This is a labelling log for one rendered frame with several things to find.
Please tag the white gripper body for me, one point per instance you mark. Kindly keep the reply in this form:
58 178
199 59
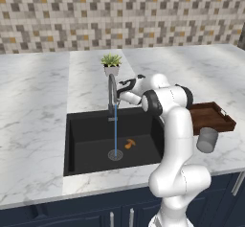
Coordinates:
131 98

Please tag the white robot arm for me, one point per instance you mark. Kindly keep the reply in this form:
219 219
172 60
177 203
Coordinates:
177 131

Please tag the silver sink faucet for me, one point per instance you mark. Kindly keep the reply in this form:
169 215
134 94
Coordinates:
111 90

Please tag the orange produce item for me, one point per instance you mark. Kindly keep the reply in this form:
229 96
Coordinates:
129 144

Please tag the silver sink drain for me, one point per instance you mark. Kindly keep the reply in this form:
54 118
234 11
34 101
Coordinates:
115 154

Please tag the black sink basin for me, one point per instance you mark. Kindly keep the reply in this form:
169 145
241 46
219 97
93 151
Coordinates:
89 141

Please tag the brown wooden tray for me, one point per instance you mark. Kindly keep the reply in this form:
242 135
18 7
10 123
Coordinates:
209 117

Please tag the blue water stream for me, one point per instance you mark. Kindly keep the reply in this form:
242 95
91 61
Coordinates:
115 131

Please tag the green plant in white pot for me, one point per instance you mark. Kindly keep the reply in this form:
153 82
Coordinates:
111 63

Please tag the grey cylindrical cup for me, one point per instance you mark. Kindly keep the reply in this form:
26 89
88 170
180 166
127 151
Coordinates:
207 140

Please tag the navy cupboard door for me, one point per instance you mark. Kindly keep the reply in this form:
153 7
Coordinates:
228 202
138 210
57 216

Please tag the dark appliance edge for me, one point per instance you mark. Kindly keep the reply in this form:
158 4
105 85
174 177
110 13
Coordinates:
242 36

